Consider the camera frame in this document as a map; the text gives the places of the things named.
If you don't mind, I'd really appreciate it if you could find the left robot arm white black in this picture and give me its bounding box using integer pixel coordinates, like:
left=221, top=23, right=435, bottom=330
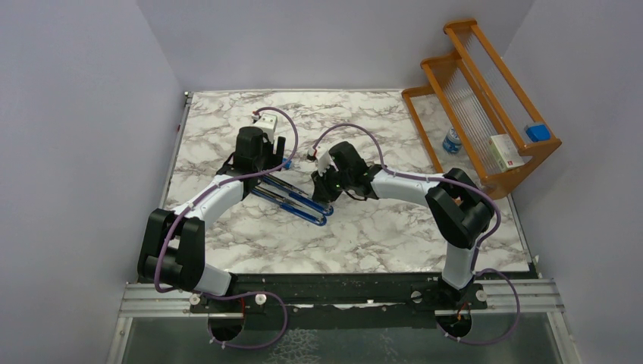
left=137, top=126, right=286, bottom=312

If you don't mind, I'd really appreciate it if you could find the blue block on rack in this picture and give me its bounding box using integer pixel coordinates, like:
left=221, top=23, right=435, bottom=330
left=524, top=123, right=551, bottom=143

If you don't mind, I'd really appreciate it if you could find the orange wooden tiered rack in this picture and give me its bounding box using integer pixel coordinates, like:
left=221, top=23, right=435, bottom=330
left=401, top=18, right=562, bottom=199

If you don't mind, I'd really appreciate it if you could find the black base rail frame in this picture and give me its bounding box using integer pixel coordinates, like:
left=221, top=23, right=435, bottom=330
left=120, top=271, right=563, bottom=333

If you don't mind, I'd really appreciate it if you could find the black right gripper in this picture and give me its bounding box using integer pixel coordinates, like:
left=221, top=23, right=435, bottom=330
left=310, top=163, right=352, bottom=204

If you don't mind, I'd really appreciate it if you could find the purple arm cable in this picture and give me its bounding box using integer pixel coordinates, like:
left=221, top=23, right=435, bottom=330
left=307, top=123, right=522, bottom=347
left=152, top=106, right=301, bottom=351

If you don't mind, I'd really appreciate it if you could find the white red carton box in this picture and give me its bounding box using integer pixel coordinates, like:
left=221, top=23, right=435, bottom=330
left=488, top=134, right=525, bottom=172

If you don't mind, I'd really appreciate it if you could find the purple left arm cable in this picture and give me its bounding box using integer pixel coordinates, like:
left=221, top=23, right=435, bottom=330
left=152, top=106, right=301, bottom=351

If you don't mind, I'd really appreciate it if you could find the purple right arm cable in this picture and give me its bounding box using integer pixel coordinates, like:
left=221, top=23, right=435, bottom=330
left=307, top=123, right=522, bottom=347

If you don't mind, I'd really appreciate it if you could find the blue lidded small jar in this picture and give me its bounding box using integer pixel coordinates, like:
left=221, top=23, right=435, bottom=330
left=442, top=127, right=463, bottom=155

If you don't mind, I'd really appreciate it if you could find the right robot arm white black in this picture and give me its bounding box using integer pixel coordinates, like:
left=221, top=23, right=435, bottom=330
left=307, top=142, right=496, bottom=309

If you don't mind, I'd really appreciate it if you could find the blue black stapler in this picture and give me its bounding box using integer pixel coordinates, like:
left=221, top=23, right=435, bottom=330
left=256, top=174, right=334, bottom=210

